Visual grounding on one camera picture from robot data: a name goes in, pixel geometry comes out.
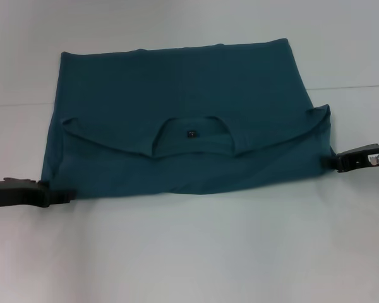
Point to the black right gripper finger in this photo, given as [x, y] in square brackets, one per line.
[330, 161]

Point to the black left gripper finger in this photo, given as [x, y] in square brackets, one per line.
[61, 197]

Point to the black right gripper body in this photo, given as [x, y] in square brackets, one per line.
[363, 156]

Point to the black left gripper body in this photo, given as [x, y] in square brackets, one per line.
[15, 192]

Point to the teal t-shirt with FREE print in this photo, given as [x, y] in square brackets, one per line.
[177, 79]

